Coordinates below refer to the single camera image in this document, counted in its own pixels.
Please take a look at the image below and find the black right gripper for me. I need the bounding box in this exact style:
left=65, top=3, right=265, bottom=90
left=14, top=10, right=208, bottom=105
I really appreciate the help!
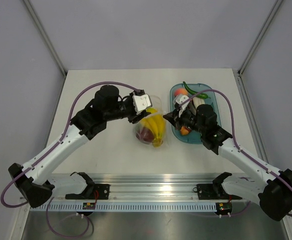
left=164, top=106, right=206, bottom=135

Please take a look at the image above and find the yellow banana bunch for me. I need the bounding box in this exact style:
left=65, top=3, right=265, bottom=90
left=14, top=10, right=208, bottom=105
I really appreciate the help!
left=141, top=107, right=166, bottom=148

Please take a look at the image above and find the clear zip top bag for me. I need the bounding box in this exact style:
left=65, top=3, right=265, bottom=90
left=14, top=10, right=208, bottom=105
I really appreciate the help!
left=134, top=95, right=166, bottom=148

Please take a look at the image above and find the red apple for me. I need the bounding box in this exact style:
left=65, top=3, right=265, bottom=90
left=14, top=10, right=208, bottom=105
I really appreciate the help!
left=135, top=127, right=155, bottom=144

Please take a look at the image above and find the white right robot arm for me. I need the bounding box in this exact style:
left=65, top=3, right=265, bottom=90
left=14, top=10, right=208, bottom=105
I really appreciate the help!
left=163, top=104, right=292, bottom=221

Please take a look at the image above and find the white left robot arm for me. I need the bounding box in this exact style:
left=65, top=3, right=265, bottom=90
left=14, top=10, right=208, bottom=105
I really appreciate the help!
left=8, top=81, right=152, bottom=208

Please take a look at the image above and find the orange carrot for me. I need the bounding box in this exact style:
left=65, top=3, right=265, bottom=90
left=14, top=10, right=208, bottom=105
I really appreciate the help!
left=180, top=126, right=191, bottom=136

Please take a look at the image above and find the orange peach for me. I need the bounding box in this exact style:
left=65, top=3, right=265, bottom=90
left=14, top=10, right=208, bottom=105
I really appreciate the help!
left=174, top=88, right=188, bottom=97

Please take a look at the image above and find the yellow green corn cob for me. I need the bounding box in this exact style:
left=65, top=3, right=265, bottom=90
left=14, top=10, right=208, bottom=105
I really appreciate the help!
left=192, top=97, right=205, bottom=108

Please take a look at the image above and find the green chili pepper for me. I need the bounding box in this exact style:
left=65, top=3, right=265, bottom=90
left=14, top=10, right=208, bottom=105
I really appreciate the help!
left=183, top=81, right=210, bottom=100

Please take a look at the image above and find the teal plastic tray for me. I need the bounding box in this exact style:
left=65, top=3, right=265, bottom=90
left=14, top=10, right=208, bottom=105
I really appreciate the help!
left=169, top=83, right=219, bottom=146

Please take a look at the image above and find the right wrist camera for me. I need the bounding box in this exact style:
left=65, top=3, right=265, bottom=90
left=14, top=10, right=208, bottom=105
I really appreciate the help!
left=173, top=94, right=189, bottom=115

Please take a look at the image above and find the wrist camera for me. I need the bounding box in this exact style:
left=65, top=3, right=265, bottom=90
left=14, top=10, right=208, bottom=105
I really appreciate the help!
left=173, top=94, right=189, bottom=115
left=132, top=94, right=153, bottom=115

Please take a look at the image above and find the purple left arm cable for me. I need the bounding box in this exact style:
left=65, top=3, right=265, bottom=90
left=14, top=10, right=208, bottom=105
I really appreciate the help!
left=0, top=81, right=144, bottom=209

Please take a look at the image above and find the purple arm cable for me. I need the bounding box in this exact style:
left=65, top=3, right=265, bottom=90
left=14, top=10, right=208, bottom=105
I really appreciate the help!
left=178, top=89, right=292, bottom=218
left=0, top=81, right=144, bottom=209

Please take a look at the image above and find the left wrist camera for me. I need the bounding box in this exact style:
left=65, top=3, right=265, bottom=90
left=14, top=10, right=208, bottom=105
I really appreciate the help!
left=132, top=94, right=153, bottom=115

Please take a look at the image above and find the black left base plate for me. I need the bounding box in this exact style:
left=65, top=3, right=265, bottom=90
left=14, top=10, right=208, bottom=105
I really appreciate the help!
left=65, top=183, right=110, bottom=200

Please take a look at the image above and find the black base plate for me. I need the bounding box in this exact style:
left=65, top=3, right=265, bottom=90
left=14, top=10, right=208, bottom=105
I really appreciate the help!
left=193, top=183, right=243, bottom=201
left=65, top=183, right=110, bottom=200

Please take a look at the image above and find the aluminium mounting rail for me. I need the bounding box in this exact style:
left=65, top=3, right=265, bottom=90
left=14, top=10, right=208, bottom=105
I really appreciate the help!
left=19, top=173, right=290, bottom=202

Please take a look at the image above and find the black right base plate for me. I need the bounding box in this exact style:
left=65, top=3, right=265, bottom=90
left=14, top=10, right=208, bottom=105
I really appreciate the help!
left=193, top=183, right=243, bottom=201

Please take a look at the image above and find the white slotted cable duct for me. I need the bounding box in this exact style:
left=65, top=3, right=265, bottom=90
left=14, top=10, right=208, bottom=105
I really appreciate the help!
left=33, top=201, right=217, bottom=213

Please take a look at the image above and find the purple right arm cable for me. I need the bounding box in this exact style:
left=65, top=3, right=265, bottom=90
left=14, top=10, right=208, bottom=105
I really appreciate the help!
left=178, top=89, right=292, bottom=218

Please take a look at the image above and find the left aluminium frame post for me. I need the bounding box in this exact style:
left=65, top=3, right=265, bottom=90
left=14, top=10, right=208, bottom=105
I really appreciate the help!
left=21, top=0, right=67, bottom=79

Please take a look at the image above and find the aluminium frame post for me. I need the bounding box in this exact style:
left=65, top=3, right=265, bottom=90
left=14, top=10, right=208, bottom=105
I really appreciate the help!
left=238, top=0, right=285, bottom=77
left=21, top=0, right=67, bottom=79

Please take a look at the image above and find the right aluminium frame post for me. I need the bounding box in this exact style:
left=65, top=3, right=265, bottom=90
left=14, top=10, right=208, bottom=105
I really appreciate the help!
left=238, top=0, right=285, bottom=77

